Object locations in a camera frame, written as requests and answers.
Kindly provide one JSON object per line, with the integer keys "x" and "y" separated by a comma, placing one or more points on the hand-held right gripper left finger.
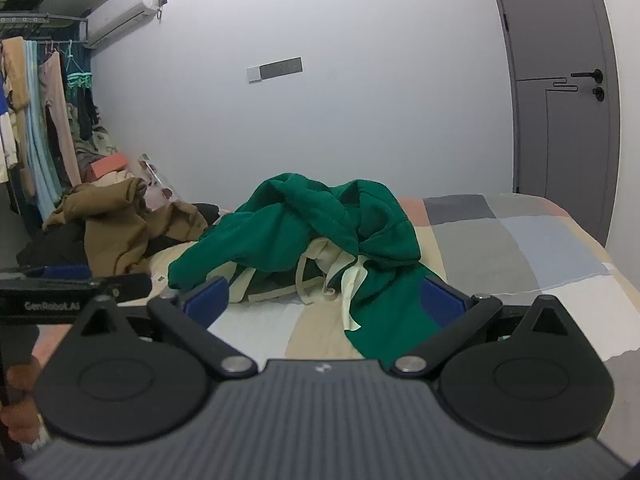
{"x": 210, "y": 301}

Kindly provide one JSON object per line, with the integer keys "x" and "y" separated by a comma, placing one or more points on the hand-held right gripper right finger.
{"x": 440, "y": 300}

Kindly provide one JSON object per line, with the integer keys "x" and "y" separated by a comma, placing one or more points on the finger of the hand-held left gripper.
{"x": 130, "y": 286}
{"x": 65, "y": 272}

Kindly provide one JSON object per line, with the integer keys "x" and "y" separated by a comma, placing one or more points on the green hoodie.
{"x": 300, "y": 220}

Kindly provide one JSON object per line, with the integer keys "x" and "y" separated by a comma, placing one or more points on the green clothes hanger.
{"x": 77, "y": 77}

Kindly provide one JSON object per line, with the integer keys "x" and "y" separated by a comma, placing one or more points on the metal clothes rack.
{"x": 45, "y": 22}

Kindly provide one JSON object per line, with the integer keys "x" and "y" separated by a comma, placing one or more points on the person's left hand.
{"x": 22, "y": 425}

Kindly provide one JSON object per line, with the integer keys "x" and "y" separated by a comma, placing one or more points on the brown jacket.
{"x": 120, "y": 220}

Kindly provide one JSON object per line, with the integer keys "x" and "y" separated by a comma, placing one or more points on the patchwork blanket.
{"x": 510, "y": 240}

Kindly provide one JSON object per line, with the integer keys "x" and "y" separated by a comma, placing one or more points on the clear plastic bag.
{"x": 155, "y": 180}

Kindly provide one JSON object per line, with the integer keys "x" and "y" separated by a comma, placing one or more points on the orange box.
{"x": 107, "y": 165}

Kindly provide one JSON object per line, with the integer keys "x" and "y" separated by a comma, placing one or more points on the camouflage cloth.
{"x": 95, "y": 145}

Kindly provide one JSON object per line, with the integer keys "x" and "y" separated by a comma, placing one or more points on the light blue hanging garment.
{"x": 42, "y": 135}

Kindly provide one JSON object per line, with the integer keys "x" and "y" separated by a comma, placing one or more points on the white hanging garment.
{"x": 7, "y": 145}

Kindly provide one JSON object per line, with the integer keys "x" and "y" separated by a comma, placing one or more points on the dark hanging garment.
{"x": 87, "y": 115}

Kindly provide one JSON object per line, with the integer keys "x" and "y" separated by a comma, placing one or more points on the pink hanging garment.
{"x": 60, "y": 110}

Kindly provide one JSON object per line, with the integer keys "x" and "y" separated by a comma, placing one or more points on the grey door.
{"x": 560, "y": 85}

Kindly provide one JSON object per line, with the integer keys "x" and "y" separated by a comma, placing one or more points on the black door lock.
{"x": 598, "y": 93}

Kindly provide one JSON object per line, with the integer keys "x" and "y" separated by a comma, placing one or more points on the white air conditioner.
{"x": 125, "y": 7}

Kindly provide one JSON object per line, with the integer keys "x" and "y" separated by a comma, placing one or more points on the grey wall switch panel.
{"x": 275, "y": 70}

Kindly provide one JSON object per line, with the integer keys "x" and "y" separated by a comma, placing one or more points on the small dark wall device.
{"x": 162, "y": 0}

